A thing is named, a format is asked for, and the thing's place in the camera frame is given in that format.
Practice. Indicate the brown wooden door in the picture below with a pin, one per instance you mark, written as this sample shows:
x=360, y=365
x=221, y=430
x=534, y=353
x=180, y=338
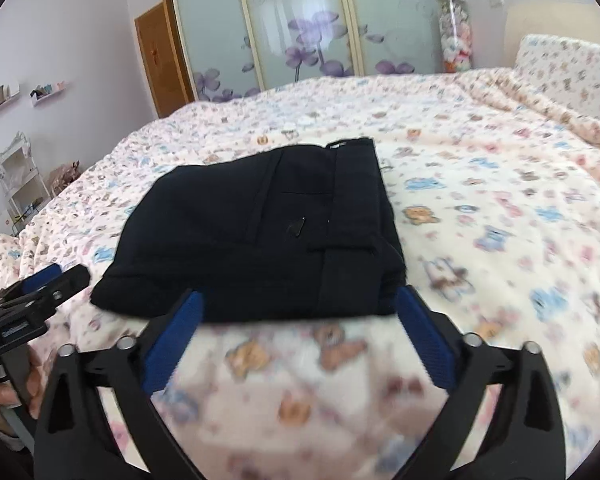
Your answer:
x=161, y=68

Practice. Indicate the clear tube of plush toys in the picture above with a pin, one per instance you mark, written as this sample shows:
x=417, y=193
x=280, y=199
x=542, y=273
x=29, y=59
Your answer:
x=456, y=36

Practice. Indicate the left hand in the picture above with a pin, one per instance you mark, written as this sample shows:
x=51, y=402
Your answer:
x=8, y=395

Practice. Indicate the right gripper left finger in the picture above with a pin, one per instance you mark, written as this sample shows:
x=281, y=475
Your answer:
x=73, y=439

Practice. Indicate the teddy bear print pillow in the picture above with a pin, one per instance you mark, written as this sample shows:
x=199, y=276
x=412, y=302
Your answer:
x=567, y=70

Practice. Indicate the white wall socket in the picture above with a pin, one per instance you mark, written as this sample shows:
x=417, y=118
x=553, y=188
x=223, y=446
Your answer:
x=496, y=3

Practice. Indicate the white wall shelf with items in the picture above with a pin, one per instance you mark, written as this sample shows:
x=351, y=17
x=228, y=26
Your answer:
x=44, y=92

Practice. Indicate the cream pink headboard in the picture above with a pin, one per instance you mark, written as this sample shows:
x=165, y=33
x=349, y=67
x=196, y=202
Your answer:
x=563, y=19

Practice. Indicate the glass sliding door wardrobe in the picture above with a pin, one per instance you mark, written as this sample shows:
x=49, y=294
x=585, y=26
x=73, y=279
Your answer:
x=230, y=49

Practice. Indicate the white shelving rack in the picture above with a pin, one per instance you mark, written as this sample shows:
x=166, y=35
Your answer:
x=22, y=182

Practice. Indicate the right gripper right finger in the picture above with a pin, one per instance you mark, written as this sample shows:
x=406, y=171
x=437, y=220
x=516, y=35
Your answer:
x=525, y=438

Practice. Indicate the pink plush toy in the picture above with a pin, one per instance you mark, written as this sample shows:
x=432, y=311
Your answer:
x=63, y=176

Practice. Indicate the black pants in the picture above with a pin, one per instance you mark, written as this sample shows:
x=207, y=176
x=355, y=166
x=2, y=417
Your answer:
x=302, y=232

